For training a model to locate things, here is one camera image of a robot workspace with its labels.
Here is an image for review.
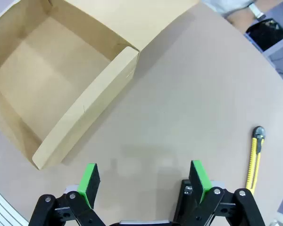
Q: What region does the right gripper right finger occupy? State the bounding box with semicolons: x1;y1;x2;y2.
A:
174;160;266;226

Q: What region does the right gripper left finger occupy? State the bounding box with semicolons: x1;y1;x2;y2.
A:
28;162;107;226

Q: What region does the yellow black utility knife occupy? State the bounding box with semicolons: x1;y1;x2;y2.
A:
245;126;266;190

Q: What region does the person's left forearm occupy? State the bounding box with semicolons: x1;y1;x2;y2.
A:
227;8;257;25

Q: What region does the brown cardboard box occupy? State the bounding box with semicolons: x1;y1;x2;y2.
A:
0;0;200;170

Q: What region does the white ribbed panel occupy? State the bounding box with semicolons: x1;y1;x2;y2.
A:
0;181;29;226

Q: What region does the black handbag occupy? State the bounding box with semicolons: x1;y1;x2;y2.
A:
246;18;283;51

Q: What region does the person in white jacket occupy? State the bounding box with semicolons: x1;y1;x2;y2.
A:
201;0;253;16

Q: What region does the white wristwatch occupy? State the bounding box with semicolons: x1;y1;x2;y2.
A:
248;2;266;19

